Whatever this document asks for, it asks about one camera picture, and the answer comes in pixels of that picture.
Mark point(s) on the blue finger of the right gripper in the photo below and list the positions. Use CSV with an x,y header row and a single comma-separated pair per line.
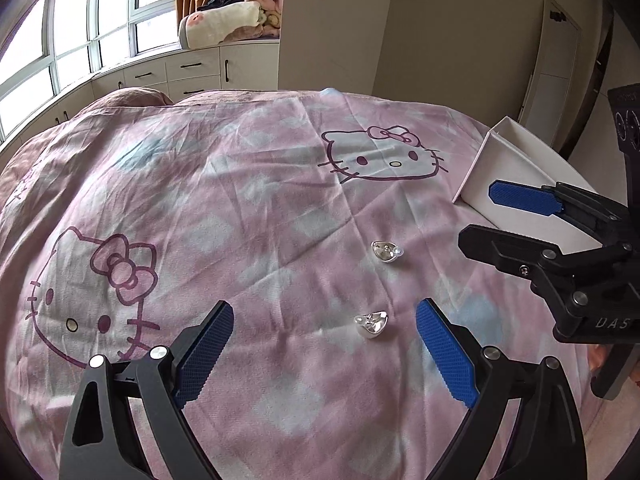
x,y
524,197
508,252

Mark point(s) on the white window cabinet drawers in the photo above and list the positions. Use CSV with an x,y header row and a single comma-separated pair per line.
x,y
244,65

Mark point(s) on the white storage box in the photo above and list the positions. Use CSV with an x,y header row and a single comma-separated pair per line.
x,y
511,153

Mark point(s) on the small silver heart charm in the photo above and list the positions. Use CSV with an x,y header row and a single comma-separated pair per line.
x,y
371,325

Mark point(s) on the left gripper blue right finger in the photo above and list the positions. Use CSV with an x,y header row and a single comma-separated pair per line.
x,y
454,365

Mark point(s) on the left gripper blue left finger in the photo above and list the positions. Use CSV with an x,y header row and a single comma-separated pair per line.
x,y
196,351

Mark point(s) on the window with white frame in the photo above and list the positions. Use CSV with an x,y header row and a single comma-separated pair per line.
x,y
60,42

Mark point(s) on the silver heart earring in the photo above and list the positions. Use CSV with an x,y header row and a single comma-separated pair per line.
x,y
386,251

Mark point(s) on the pink pillow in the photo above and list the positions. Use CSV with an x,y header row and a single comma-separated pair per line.
x,y
133,97

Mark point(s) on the folded cream pink blanket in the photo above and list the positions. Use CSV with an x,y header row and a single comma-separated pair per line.
x,y
221,21

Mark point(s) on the pink Hello Kitty duvet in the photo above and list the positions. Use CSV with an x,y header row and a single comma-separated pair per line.
x,y
124,225

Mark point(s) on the standing floor mirror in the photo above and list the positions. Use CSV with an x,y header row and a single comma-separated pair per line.
x,y
547,89

